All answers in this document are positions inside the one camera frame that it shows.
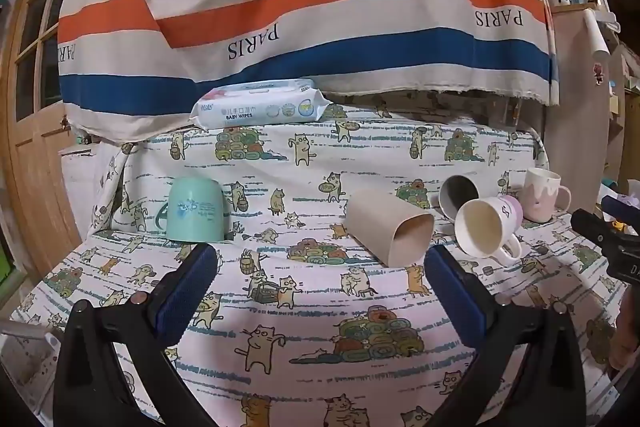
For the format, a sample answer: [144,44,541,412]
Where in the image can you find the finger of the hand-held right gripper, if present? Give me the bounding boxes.
[601,194,640,222]
[571,207,627,255]

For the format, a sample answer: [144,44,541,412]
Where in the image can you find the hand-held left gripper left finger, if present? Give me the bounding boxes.
[52,243,219,427]

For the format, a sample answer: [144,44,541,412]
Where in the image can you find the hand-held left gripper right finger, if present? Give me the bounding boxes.
[424,244,586,427]

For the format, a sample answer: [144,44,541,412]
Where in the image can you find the beige cup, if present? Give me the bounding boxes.
[346,188,435,268]

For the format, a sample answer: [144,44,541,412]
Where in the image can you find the person's right forearm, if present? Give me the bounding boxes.
[607,289,640,370]

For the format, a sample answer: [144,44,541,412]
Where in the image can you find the mint green cup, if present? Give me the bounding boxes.
[156,177,227,243]

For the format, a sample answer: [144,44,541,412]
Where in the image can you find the pink and white mug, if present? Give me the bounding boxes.
[521,167,572,224]

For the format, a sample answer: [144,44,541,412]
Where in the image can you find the white mug with purple print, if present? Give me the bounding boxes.
[454,194,524,264]

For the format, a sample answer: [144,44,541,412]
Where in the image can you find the beige cabinet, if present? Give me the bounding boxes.
[542,4,622,190]

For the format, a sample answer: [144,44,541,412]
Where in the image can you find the grey-lined mug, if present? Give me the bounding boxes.
[439,175,480,221]

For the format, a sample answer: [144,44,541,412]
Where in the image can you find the cat-printed blanket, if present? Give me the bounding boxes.
[10,104,632,427]

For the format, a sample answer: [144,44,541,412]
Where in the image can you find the white box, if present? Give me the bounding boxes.
[0,321,64,410]

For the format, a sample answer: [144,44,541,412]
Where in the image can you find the baby wipes pack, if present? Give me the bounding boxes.
[190,78,329,129]

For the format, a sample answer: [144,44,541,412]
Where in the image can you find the wooden door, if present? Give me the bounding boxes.
[0,0,96,260]

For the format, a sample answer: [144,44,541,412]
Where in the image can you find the striped cloth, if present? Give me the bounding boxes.
[57,0,560,145]

